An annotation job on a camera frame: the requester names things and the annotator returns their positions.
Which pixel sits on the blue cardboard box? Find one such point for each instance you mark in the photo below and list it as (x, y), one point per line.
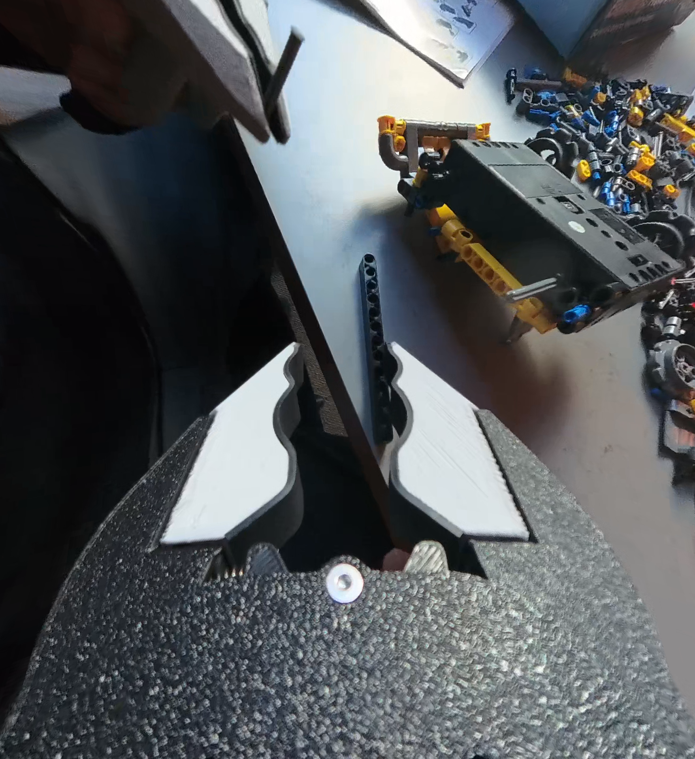
(608, 29)

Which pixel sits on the black long holed beam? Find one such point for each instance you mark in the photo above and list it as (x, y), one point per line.
(377, 344)

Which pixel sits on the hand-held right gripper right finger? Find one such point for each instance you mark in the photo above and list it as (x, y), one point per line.
(454, 468)

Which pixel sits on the person's right hand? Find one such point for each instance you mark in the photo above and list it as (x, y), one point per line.
(396, 560)

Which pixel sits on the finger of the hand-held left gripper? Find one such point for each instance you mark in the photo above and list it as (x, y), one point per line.
(264, 77)
(217, 59)

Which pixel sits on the grey desk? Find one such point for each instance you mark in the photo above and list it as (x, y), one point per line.
(501, 445)

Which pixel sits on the yellow toy vehicle model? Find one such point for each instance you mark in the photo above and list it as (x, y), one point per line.
(531, 225)

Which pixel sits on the small black pin connector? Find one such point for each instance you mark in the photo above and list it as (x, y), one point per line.
(282, 77)

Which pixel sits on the dark grey toothed panel piece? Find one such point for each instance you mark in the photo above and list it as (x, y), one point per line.
(694, 450)

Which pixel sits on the pile of small building pieces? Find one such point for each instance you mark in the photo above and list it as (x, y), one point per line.
(620, 136)

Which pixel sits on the person's dark jeans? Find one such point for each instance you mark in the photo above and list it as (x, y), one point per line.
(175, 237)

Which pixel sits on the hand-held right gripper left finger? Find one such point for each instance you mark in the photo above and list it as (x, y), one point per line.
(234, 474)

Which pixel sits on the grey spoked wheel hub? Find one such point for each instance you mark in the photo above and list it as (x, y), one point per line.
(682, 367)

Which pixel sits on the instruction booklet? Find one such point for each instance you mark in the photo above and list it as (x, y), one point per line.
(442, 29)

